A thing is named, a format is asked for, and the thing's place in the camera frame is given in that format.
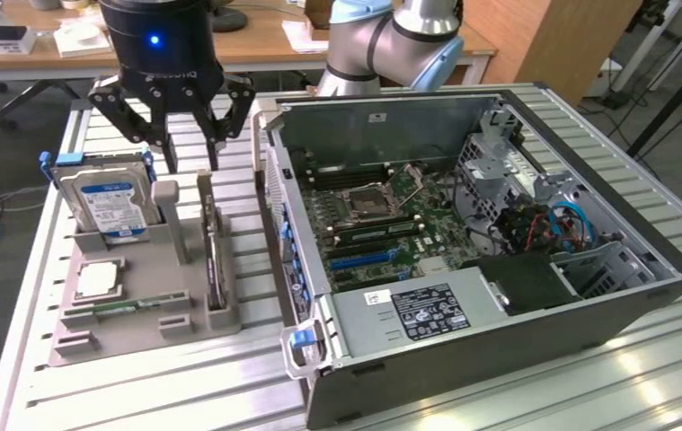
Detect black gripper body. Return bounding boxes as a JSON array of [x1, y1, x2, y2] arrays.
[[99, 0, 228, 111]]

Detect green graphics card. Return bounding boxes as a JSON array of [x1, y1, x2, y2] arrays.
[[196, 169, 230, 312]]

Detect white box round dish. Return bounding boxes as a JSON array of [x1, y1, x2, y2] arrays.
[[53, 22, 113, 59]]

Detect black lamp base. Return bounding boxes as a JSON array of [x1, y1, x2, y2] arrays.
[[216, 0, 252, 33]]

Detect wooden desk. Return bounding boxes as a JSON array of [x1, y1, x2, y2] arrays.
[[0, 0, 500, 98]]

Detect black chair base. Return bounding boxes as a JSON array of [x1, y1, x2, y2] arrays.
[[0, 79, 101, 132]]

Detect hard disk with blue caddy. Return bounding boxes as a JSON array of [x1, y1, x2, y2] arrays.
[[39, 146, 160, 247]]

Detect stack of papers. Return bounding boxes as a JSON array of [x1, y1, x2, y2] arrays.
[[282, 18, 332, 55]]

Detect black RAM slot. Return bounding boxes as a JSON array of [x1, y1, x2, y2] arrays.
[[309, 162, 392, 190]]

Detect white box dark lid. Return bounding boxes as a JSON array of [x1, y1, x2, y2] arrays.
[[0, 24, 39, 56]]

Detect brown cardboard box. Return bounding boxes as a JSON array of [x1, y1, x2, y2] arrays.
[[302, 0, 336, 31]]

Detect CPU socket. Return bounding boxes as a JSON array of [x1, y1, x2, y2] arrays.
[[340, 182, 406, 224]]

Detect metal socket cover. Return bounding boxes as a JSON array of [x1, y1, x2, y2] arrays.
[[382, 160, 436, 212]]

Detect grey parts rack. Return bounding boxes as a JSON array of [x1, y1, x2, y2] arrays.
[[45, 179, 244, 367]]

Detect installed RAM stick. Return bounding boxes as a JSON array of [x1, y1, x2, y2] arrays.
[[333, 220, 425, 247]]

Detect silver CPU chip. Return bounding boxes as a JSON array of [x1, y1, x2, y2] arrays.
[[74, 261, 125, 301]]

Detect blue expansion slot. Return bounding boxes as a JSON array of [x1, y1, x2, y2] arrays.
[[326, 250, 397, 271]]

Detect green loose RAM stick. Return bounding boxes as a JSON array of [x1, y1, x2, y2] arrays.
[[83, 294, 192, 316]]

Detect metal drive cage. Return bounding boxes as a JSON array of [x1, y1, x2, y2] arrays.
[[453, 106, 559, 252]]

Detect green motherboard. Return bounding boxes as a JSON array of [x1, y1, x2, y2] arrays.
[[300, 157, 481, 292]]

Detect blue case latch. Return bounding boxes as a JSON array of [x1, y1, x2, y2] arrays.
[[288, 329, 317, 350]]

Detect grey power supply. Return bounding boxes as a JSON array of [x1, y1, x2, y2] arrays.
[[329, 268, 512, 359]]

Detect wooden cabinet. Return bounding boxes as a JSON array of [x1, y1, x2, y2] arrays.
[[460, 0, 647, 108]]

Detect black power adapter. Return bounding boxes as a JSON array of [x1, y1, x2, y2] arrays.
[[601, 91, 635, 111]]

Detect black open PC case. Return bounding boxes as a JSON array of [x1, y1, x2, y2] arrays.
[[249, 88, 682, 430]]

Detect metal disk bay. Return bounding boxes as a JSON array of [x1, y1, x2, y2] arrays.
[[548, 241, 661, 301]]

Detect black slanted pole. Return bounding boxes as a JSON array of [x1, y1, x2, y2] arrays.
[[624, 42, 682, 158]]

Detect red wire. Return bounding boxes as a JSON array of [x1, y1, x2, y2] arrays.
[[525, 214, 559, 249]]

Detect blue data wire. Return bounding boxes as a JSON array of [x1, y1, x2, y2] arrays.
[[548, 200, 599, 253]]

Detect white table frame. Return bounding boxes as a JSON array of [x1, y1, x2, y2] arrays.
[[607, 0, 682, 127]]

